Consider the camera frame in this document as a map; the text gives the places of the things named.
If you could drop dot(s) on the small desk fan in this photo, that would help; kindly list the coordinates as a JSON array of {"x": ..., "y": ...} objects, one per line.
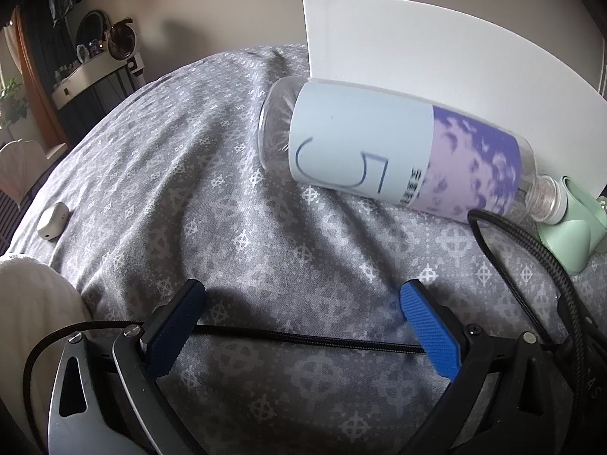
[{"x": 119, "y": 40}]

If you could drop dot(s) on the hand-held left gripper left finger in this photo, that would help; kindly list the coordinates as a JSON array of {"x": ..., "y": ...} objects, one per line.
[{"x": 174, "y": 334}]

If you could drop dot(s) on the orange curtain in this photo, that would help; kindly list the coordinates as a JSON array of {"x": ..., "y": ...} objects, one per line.
[{"x": 40, "y": 90}]

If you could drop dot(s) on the clear bottle with purple label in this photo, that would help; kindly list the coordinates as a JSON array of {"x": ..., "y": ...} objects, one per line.
[{"x": 360, "y": 142}]

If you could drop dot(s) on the white storage box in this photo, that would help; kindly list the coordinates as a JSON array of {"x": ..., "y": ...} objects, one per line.
[{"x": 427, "y": 42}]

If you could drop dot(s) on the white pillow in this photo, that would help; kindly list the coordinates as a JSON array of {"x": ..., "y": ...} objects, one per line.
[{"x": 33, "y": 294}]

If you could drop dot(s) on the white earbuds case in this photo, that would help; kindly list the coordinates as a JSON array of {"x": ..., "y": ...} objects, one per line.
[{"x": 52, "y": 220}]

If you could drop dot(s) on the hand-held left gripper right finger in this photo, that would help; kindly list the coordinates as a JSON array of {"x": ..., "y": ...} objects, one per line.
[{"x": 429, "y": 336}]

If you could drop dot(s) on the green houseplant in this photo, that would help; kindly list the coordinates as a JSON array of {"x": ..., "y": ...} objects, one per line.
[{"x": 13, "y": 102}]

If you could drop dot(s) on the white wall shelf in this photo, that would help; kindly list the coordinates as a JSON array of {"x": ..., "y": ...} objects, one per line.
[{"x": 85, "y": 78}]

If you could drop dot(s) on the mint green device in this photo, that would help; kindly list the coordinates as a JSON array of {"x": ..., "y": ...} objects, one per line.
[{"x": 569, "y": 241}]

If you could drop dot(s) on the grey patterned blanket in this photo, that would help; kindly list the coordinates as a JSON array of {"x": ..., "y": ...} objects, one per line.
[{"x": 189, "y": 175}]

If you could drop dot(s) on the white shell-shaped chair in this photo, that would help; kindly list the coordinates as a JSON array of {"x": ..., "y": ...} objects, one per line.
[{"x": 19, "y": 170}]

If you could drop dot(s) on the round dark mirror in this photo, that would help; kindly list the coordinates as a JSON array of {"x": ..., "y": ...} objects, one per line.
[{"x": 90, "y": 28}]

